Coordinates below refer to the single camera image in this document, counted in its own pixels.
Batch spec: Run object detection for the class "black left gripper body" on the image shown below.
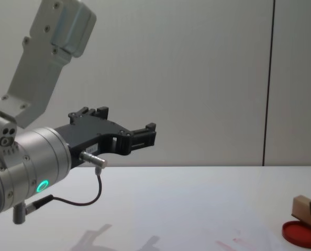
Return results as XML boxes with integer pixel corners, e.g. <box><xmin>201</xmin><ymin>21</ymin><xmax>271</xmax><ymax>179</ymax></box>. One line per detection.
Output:
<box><xmin>53</xmin><ymin>118</ymin><xmax>132</xmax><ymax>168</ymax></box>

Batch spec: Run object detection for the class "thin dark gripper cable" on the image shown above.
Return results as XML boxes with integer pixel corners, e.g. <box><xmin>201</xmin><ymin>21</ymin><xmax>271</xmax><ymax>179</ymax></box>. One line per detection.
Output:
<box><xmin>24</xmin><ymin>150</ymin><xmax>109</xmax><ymax>214</ymax></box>

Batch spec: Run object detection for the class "wooden stamp block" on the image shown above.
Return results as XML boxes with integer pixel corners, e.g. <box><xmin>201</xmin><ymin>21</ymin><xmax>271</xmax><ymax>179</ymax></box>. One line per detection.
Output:
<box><xmin>291</xmin><ymin>195</ymin><xmax>311</xmax><ymax>229</ymax></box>

